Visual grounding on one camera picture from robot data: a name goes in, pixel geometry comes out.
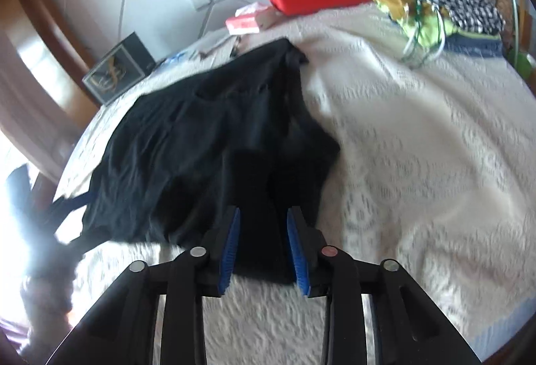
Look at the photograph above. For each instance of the white lace tablecloth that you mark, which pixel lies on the white lace tablecloth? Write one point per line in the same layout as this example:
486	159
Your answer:
418	159

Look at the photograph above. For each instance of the red and white tissue pack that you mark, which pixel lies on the red and white tissue pack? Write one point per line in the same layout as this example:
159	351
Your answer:
251	22

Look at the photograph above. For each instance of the dark gift bag gold print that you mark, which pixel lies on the dark gift bag gold print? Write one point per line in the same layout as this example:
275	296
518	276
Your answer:
121	67

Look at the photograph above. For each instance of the black garment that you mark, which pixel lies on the black garment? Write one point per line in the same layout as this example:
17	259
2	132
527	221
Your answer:
201	147

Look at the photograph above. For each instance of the person's left forearm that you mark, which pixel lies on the person's left forearm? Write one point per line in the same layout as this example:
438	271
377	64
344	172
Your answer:
48	306

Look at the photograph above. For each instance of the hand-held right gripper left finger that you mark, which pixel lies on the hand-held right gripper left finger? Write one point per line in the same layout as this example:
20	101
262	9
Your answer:
229	247

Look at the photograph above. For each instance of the green bag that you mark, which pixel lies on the green bag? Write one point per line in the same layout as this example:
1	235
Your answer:
522	62

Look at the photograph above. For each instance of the wooden wall frame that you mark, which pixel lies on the wooden wall frame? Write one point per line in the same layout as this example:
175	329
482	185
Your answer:
42	67

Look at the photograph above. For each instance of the black marker pen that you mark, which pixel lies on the black marker pen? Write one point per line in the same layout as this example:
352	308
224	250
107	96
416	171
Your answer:
235	47

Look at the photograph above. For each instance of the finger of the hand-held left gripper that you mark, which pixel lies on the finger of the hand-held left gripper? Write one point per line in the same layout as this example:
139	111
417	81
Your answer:
73	203
75	244

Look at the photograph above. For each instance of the white paper sheets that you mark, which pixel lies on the white paper sheets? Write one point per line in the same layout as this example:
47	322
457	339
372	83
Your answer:
211	44

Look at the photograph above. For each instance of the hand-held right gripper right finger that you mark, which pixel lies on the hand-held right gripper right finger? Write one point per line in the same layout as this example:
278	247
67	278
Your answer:
297	252

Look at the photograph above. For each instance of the light green garment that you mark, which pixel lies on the light green garment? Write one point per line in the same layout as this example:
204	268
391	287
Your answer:
431	32

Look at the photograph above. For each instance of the blue garment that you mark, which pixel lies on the blue garment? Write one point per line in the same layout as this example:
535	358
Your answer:
473	44

